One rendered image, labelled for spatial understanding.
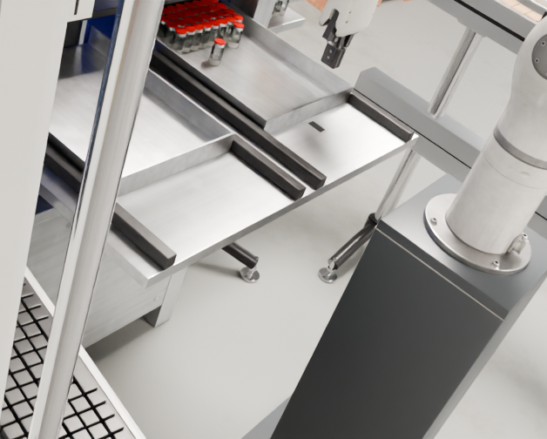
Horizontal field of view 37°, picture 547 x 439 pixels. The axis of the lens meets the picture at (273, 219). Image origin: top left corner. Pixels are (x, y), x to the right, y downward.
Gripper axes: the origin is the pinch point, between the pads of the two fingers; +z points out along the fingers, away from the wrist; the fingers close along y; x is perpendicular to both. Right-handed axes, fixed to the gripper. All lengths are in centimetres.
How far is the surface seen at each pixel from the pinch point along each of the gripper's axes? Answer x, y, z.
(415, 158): -6, -87, 57
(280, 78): -7.8, 1.1, 9.5
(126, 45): 33, 90, -39
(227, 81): -11.4, 12.4, 9.5
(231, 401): 6, -6, 98
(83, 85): -20.4, 38.0, 9.5
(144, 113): -10.2, 34.1, 9.5
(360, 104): 5.8, -6.2, 8.5
